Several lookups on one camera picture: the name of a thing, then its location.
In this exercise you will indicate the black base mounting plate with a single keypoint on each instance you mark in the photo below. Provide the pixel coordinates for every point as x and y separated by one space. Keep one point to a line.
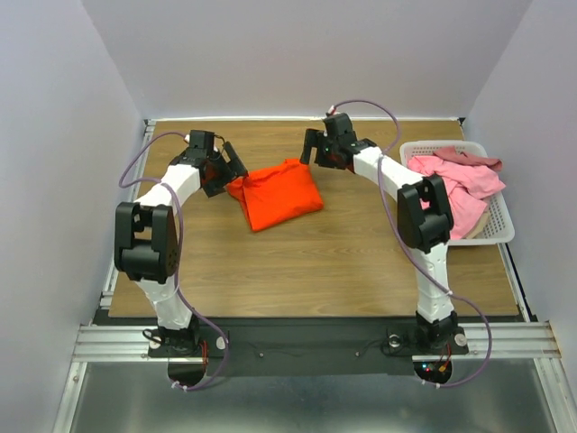
259 347

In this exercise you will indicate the white plastic laundry basket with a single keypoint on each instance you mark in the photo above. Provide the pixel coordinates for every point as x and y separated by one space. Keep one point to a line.
499 229

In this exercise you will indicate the orange t shirt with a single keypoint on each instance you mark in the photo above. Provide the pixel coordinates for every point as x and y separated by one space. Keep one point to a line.
274 195

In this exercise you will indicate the aluminium frame rail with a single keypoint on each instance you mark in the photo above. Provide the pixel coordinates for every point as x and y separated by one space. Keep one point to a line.
101 340

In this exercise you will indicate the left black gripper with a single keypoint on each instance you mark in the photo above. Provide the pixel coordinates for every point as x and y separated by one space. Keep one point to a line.
233 170

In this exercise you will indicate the beige garment in basket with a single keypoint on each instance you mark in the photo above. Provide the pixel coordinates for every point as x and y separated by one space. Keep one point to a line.
479 227

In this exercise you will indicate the light pink t shirt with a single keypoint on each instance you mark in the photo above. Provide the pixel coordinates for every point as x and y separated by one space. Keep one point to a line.
468 189

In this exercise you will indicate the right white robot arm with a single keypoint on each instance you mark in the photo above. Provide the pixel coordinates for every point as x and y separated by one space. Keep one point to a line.
422 223

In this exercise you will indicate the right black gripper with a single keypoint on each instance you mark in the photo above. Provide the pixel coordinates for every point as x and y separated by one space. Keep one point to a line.
310 146

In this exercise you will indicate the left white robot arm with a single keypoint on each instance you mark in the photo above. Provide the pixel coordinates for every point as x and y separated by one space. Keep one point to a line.
149 233

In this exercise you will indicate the dusty rose t shirt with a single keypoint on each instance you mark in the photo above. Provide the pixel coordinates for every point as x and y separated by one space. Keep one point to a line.
451 154

